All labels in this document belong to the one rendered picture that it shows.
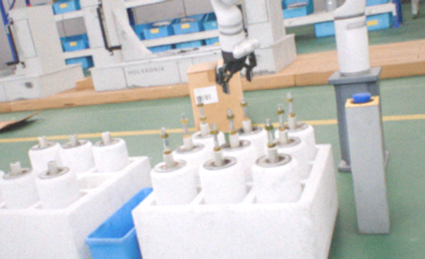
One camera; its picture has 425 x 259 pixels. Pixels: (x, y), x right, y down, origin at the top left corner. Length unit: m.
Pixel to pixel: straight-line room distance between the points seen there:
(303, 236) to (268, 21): 2.36
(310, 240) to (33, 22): 3.56
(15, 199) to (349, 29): 1.03
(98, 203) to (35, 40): 3.07
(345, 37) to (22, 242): 1.06
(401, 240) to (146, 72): 2.67
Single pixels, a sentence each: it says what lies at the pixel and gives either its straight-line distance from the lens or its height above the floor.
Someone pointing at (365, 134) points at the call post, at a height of 0.25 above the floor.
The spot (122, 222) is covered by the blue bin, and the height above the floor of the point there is 0.08.
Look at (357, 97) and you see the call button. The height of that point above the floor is 0.33.
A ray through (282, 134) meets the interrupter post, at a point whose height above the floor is 0.27.
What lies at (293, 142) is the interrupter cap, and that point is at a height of 0.25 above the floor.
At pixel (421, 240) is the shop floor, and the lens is 1.22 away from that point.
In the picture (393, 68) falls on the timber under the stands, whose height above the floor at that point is 0.05.
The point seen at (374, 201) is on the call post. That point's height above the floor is 0.08.
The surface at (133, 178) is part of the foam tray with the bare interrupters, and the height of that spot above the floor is 0.15.
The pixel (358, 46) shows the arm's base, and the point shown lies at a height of 0.38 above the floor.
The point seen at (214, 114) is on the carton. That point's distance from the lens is 2.26.
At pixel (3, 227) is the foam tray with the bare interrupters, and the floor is 0.14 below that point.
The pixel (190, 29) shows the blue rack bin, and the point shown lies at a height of 0.30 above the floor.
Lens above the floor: 0.58
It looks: 14 degrees down
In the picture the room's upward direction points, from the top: 10 degrees counter-clockwise
